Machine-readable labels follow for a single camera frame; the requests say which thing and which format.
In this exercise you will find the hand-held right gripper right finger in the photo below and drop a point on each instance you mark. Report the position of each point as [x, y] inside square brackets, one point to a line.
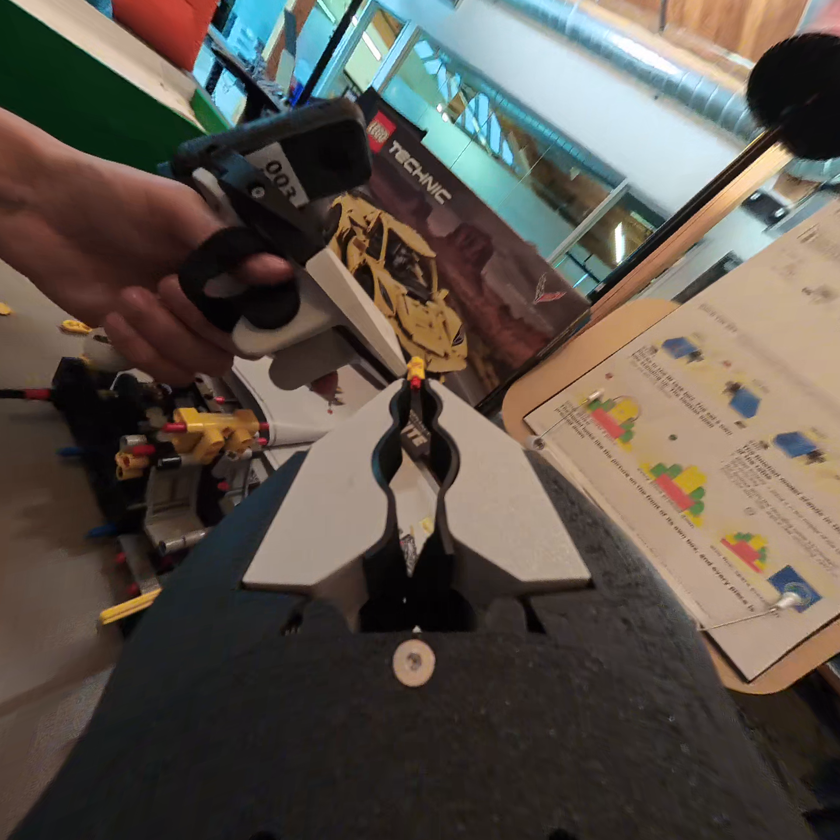
[505, 518]

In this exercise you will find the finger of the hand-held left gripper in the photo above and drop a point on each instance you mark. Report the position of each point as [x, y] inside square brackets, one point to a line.
[308, 361]
[348, 302]

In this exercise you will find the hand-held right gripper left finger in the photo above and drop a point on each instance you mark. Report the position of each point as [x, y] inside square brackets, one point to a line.
[315, 518]

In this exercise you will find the small yellow red lego piece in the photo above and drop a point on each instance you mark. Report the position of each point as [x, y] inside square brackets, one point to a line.
[415, 369]

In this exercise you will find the grey lego chassis assembly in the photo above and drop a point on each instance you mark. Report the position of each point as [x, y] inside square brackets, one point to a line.
[170, 499]

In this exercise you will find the white lego instruction booklet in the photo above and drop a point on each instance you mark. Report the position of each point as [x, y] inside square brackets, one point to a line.
[289, 407]

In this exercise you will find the dark lego set box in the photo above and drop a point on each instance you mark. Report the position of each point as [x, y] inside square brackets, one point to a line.
[472, 262]

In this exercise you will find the pile of yellow lego pieces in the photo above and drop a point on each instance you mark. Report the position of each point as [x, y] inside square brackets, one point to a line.
[75, 326]

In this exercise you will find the person's left hand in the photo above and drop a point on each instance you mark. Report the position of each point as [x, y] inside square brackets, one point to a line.
[98, 229]

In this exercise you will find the metal sheet clip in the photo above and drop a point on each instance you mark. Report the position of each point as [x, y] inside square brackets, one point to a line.
[781, 600]
[568, 420]

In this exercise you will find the wooden display board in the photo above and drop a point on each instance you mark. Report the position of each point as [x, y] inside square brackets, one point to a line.
[571, 354]

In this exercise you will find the orange bag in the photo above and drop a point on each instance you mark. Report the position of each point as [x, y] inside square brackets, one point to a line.
[164, 26]

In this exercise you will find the green and white box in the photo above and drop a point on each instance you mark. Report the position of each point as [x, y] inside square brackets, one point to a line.
[72, 98]

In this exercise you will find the printed instruction sheet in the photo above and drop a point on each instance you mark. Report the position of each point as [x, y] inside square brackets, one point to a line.
[735, 394]

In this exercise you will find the black fuzzy microphone cover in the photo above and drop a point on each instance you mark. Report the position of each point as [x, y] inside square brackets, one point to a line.
[797, 92]

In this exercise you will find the silver ventilation duct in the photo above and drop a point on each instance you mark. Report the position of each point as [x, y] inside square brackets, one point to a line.
[630, 52]

